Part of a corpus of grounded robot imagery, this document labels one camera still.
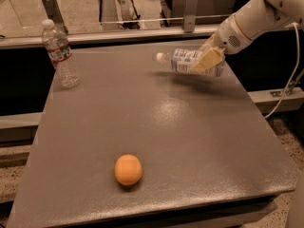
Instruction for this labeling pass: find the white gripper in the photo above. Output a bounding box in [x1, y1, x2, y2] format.
[191, 14, 253, 74]

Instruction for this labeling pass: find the blue label plastic bottle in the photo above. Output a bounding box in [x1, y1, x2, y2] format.
[155, 48, 224, 77]

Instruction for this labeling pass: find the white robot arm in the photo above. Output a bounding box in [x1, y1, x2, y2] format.
[191, 0, 304, 74]

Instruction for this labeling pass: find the clear water bottle red label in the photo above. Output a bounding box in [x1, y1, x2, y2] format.
[42, 19, 81, 88]

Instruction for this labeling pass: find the orange fruit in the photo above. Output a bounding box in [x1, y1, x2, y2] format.
[114, 155, 143, 186]

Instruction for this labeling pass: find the metal railing bar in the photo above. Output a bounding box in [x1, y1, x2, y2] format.
[0, 25, 218, 49]

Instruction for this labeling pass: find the right metal bracket post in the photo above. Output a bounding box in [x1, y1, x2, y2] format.
[183, 0, 198, 33]

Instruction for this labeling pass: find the metal bracket post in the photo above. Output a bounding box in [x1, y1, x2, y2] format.
[42, 0, 68, 33]
[183, 0, 198, 33]

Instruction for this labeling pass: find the white cable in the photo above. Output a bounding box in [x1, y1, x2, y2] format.
[263, 22, 301, 121]

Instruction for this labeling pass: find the left metal bracket post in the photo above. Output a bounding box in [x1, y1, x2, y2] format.
[42, 0, 68, 33]

